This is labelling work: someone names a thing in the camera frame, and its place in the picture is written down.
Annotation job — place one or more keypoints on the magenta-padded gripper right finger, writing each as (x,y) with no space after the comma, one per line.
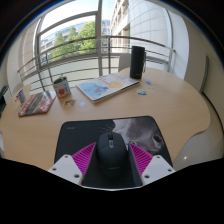
(156,168)

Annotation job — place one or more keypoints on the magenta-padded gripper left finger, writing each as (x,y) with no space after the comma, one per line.
(66,168)

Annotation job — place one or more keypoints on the black computer mouse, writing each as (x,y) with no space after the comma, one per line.
(112,156)

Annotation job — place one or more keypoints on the black printed mouse pad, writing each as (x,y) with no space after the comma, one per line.
(80,133)

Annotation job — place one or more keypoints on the red magazine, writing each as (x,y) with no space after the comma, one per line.
(36,103)

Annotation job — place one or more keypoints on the round blue green sticker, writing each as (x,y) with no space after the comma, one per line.
(141,92)

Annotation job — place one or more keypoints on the small yellow sticker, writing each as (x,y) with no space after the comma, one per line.
(150,89)

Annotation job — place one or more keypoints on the small drink can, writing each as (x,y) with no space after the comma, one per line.
(21,96)

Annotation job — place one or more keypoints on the small blue sticker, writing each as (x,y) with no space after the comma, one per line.
(149,83)

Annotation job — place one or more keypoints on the blue and yellow book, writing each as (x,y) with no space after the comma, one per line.
(106,86)

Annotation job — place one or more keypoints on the black printer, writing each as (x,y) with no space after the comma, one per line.
(2,100)

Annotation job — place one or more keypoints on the grey door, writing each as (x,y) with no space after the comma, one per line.
(204,75)

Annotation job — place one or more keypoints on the black cylindrical bottle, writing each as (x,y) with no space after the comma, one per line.
(137,63)

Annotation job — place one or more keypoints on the white chair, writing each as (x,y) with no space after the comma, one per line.
(124,63)

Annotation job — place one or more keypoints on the metal balcony railing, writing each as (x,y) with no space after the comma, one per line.
(66,44)

